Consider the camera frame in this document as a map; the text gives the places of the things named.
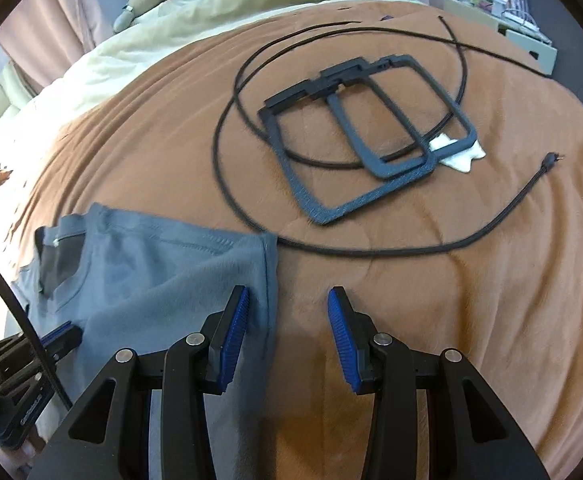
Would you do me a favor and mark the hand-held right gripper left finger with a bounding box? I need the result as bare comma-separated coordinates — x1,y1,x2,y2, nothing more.
32,285,252,480

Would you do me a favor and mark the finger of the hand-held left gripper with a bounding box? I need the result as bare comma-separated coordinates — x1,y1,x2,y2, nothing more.
39,324,83,361

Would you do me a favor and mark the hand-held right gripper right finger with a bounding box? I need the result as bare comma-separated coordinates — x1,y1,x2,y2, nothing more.
326,286,552,480

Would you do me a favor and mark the grey t-shirt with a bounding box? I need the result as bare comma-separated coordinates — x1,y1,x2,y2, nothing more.
9,202,280,480

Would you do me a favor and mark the orange-brown fleece blanket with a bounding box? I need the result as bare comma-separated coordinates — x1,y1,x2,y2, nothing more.
0,0,583,480

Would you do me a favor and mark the white tissue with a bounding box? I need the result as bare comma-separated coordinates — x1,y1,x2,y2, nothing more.
429,135,487,173

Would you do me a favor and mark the cream padded panel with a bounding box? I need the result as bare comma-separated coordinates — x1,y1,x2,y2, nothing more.
0,60,37,151

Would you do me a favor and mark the cream duvet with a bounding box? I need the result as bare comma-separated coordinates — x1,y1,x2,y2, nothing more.
0,0,412,156

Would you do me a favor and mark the white nightstand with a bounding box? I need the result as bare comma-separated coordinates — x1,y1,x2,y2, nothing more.
444,0,558,78

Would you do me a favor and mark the white power strip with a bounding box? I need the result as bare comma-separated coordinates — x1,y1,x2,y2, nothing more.
491,7,552,45

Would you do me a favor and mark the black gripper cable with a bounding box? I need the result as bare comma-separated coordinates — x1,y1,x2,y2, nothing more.
0,240,72,408

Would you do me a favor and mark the large black plastic frame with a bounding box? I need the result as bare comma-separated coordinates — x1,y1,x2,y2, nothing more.
259,79,438,226

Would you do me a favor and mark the small black plastic frame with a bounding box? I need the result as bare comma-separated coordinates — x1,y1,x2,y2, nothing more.
316,54,477,181

